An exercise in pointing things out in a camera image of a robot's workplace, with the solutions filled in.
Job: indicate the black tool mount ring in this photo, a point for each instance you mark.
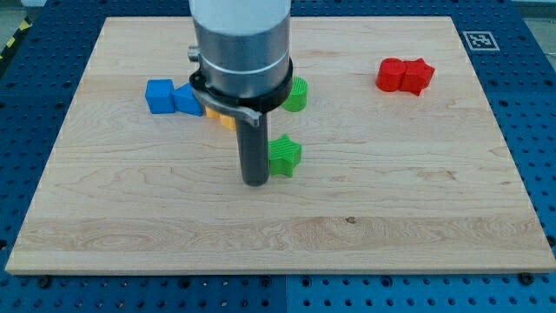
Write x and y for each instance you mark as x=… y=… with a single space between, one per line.
x=247 y=109

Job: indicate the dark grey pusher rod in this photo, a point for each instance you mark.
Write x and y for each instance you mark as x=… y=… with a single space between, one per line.
x=253 y=151

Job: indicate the green circle block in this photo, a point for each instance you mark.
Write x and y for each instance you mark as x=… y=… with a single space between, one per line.
x=297 y=99

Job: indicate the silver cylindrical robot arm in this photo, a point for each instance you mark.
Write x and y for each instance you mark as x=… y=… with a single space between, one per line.
x=245 y=70

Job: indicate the red circle block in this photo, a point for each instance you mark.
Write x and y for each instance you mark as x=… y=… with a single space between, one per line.
x=390 y=74

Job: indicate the yellow block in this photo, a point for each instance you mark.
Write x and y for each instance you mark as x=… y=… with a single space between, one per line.
x=225 y=121

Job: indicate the green star block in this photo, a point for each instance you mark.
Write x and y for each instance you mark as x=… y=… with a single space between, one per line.
x=284 y=155

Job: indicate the blue triangle block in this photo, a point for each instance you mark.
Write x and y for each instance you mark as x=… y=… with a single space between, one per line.
x=185 y=101

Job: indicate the blue cube block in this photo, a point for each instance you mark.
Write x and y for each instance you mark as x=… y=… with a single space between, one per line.
x=158 y=95

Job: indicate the wooden board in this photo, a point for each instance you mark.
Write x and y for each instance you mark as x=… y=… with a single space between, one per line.
x=388 y=183

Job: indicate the red star block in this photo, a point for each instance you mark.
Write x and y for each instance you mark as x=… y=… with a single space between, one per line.
x=417 y=77

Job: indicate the white fiducial marker tag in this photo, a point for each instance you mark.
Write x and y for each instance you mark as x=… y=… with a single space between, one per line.
x=478 y=40

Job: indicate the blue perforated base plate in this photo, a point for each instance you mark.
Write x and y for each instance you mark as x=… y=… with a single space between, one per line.
x=48 y=63

